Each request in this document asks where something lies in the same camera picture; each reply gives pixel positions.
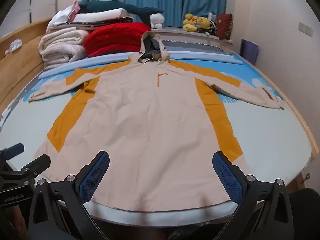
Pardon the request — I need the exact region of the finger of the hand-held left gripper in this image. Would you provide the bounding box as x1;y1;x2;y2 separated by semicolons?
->
9;154;52;183
0;143;25;161

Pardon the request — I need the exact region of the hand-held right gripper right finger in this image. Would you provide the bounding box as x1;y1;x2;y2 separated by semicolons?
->
212;151;293;240

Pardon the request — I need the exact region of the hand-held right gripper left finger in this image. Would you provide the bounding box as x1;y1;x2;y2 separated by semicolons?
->
29;151;110;240

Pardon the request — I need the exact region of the beige and orange hooded jacket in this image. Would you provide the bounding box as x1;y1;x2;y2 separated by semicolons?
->
28;31;285;213

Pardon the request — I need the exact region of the white blue patterned mattress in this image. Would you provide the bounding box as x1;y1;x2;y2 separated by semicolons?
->
0;40;313;227

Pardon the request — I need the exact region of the small white packet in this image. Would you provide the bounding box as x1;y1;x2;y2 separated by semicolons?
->
4;39;22;55

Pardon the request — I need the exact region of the cream folded blanket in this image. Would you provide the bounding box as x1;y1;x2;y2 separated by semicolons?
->
38;27;88;70

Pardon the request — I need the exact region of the purple box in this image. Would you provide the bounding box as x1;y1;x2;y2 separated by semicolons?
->
240;39;259;65

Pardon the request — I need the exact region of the grey striped mat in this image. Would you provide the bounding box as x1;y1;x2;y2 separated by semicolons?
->
160;39;231;56

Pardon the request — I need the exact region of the red folded blanket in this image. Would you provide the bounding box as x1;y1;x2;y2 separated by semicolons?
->
84;22;152;58

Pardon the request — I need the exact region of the white wardrobe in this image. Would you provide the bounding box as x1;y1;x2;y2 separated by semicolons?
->
0;0;66;32

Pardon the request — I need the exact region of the pink folded cloth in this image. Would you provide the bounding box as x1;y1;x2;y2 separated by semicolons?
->
67;1;81;21

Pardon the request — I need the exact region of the yellow plush toy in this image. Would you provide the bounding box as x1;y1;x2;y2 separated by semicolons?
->
182;13;199;32
195;16;212;33

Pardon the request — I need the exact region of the white folded bedding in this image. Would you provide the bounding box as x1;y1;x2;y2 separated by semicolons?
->
46;7;135;33

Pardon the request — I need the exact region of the white plush toy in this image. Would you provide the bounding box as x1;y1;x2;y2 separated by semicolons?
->
149;13;165;29

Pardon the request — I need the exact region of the teal shark plush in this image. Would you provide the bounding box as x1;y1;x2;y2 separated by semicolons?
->
77;0;165;18

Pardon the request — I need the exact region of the white wall socket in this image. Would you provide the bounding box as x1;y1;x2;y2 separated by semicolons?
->
298;22;313;37

